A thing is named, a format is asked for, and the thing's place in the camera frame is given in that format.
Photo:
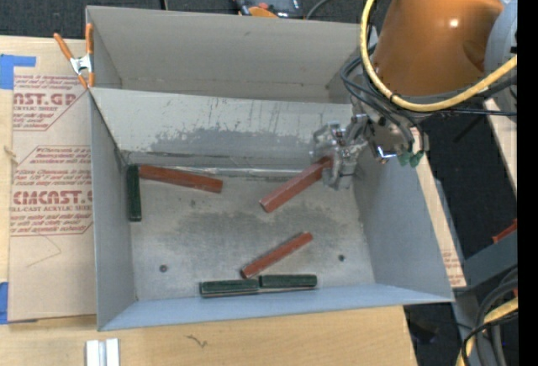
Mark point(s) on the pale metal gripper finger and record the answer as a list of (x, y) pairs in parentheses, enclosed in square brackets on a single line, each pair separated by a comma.
[(325, 139), (342, 173)]

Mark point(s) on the red-brown block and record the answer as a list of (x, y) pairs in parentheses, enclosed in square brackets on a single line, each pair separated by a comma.
[(180, 178), (290, 187), (277, 255)]

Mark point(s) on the grey metal bin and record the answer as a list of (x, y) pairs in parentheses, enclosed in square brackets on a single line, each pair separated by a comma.
[(252, 229)]

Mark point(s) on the dark green flat block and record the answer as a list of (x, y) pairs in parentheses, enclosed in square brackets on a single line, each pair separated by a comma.
[(229, 288), (288, 281), (134, 194)]

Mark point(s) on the brown cardboard board red print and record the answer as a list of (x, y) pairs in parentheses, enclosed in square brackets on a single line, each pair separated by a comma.
[(50, 255)]

